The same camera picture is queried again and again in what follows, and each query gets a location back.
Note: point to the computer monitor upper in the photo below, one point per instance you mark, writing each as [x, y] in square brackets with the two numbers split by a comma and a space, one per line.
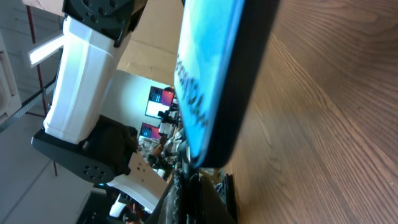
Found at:
[159, 100]

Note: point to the computer monitor lower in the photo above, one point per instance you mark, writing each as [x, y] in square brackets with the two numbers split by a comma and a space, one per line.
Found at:
[149, 131]

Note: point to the computer monitor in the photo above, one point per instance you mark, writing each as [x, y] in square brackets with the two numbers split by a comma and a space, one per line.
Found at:
[159, 100]
[149, 131]

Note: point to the Galaxy smartphone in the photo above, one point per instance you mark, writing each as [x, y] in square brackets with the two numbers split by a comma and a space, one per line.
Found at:
[220, 51]

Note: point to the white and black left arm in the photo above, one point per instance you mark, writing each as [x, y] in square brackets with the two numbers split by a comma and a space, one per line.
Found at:
[75, 134]

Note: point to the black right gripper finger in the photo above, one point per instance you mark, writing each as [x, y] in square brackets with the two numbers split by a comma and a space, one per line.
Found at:
[196, 200]

